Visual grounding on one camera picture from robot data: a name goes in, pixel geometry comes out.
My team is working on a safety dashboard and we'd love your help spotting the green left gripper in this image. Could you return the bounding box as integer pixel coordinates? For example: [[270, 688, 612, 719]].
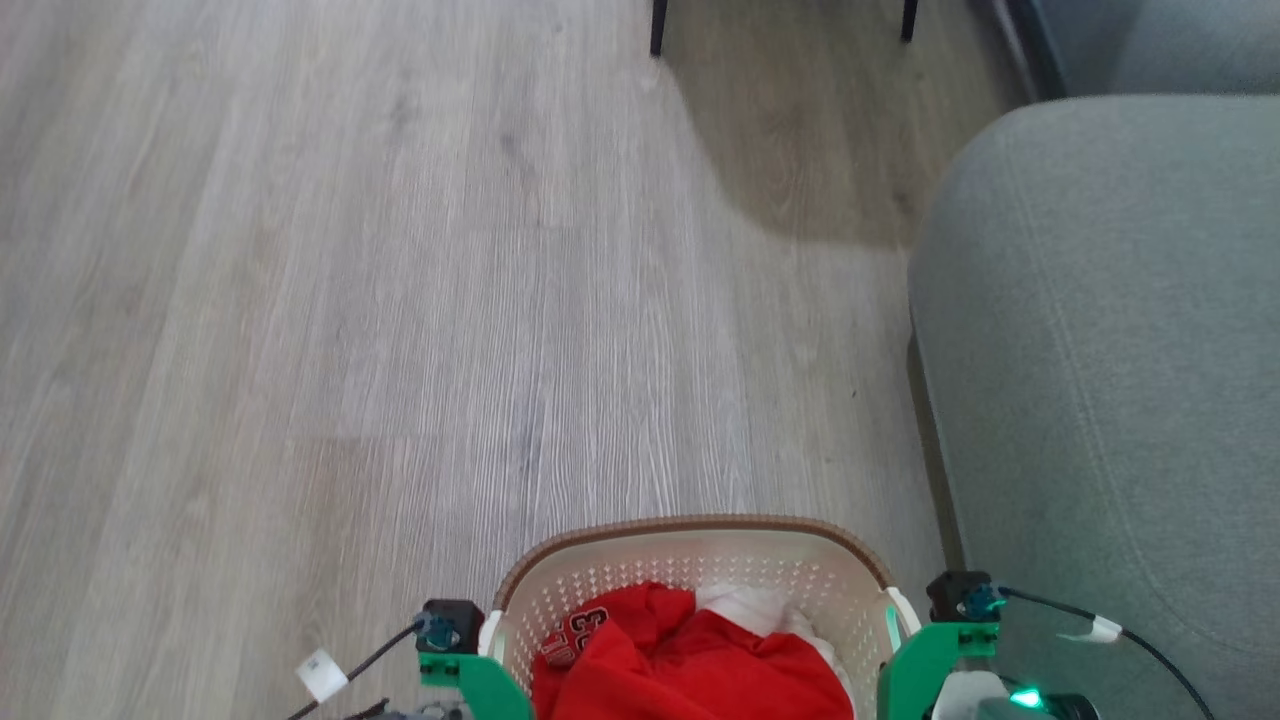
[[417, 650, 534, 720]]

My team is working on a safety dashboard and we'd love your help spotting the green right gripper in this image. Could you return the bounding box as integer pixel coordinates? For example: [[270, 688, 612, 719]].
[[876, 621, 1001, 720]]

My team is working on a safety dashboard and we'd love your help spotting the white laundry basket brown rim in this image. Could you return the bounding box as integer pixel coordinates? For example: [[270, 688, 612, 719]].
[[479, 514, 923, 720]]

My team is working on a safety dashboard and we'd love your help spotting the white cloth garment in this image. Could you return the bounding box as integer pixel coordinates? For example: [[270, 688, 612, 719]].
[[695, 585, 839, 661]]

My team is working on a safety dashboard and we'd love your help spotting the red jersey garment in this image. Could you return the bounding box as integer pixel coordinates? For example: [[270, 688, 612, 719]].
[[531, 583, 856, 720]]

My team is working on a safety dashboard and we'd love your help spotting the grey fabric sofa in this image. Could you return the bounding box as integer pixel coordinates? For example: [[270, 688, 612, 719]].
[[906, 94, 1280, 720]]

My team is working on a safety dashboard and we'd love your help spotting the grey sofa seat cushion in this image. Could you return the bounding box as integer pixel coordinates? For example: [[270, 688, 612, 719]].
[[1030, 0, 1280, 98]]

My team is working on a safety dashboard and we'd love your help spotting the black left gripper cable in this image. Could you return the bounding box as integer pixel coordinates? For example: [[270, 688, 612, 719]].
[[287, 622, 429, 720]]

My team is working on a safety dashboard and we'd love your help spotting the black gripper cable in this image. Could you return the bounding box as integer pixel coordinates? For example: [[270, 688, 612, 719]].
[[287, 622, 429, 720], [998, 588, 1217, 720]]

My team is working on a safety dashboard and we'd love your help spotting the white label tag on cable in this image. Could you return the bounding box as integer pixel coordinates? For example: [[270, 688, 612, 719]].
[[296, 650, 349, 703]]

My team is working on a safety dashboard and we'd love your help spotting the white tape on cable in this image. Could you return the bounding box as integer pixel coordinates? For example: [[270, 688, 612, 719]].
[[1058, 615, 1124, 644]]

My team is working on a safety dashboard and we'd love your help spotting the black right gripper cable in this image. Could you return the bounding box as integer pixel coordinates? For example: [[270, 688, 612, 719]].
[[998, 588, 1217, 720]]

